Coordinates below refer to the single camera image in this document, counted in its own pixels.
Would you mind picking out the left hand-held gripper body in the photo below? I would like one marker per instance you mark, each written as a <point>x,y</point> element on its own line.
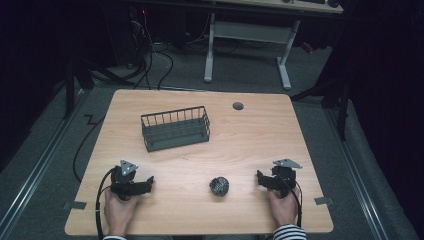
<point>122,181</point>

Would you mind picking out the red object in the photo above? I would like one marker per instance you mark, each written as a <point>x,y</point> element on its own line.
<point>307,47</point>

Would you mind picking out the grey tape piece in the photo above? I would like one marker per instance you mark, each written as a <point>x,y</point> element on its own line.
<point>74,205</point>
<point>323,200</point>

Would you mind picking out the metal floor rail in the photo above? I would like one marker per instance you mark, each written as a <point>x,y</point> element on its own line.
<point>356,173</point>
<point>36,170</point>

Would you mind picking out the white-framed wooden desk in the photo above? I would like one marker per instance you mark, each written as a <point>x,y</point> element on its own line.
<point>250,31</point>

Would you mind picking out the person's left hand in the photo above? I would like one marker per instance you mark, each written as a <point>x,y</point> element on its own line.
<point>118,211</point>

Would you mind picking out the black metal stand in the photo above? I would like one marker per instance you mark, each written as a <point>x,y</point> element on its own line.
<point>70,86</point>
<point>338,100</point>

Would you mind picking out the black patterned ball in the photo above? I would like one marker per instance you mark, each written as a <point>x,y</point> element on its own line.
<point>219,186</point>

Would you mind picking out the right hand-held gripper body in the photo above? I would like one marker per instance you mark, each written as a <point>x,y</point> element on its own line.
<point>284,176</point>

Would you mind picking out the person's right hand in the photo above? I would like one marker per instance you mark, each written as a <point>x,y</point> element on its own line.
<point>284,210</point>

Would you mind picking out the black computer tower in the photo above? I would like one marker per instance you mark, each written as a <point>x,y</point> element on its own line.
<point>126,33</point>

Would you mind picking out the grey table grommet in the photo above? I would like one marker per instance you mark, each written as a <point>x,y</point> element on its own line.
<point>238,106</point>

